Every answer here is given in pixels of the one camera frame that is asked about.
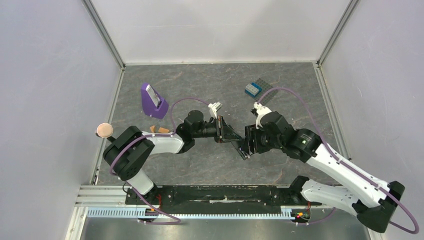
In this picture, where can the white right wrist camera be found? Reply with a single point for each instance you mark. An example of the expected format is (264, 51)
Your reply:
(260, 111)

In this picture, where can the light grey lego brick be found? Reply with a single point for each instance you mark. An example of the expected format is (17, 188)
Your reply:
(251, 90)

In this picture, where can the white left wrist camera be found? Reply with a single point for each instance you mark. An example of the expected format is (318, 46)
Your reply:
(214, 108)

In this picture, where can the white comb cable duct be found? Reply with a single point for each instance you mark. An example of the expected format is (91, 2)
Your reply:
(149, 214)

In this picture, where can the blue lego brick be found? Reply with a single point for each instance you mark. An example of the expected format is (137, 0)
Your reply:
(257, 86)

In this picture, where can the aluminium frame rail right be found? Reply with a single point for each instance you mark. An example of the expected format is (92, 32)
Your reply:
(323, 83)

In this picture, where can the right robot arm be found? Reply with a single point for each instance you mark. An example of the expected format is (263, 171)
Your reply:
(364, 196)

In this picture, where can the white device in stand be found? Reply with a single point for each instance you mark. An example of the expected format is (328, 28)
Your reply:
(155, 98)

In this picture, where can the wooden blocks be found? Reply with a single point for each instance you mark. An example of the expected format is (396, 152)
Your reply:
(158, 129)

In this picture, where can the black remote control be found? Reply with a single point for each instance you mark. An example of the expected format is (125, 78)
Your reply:
(239, 147)

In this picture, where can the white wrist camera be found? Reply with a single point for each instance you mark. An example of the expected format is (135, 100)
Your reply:
(214, 108)
(260, 111)

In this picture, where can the pink round knob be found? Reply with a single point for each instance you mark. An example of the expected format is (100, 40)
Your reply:
(104, 130)

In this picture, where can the grey lego baseplate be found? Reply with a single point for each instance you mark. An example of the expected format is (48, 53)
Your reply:
(264, 86)

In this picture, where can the aluminium frame rail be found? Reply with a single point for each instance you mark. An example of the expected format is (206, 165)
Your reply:
(80, 210)
(323, 83)

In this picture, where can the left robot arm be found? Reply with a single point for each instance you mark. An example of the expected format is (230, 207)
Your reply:
(127, 153)

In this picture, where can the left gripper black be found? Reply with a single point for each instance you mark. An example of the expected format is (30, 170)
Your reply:
(223, 132)

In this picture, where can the purple stand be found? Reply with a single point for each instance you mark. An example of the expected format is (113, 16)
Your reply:
(153, 104)

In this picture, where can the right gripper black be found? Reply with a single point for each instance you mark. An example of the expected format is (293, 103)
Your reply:
(250, 140)

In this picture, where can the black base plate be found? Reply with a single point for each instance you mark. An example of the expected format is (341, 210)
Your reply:
(224, 199)

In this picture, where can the aluminium frame rail left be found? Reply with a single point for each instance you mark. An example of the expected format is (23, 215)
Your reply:
(80, 210)

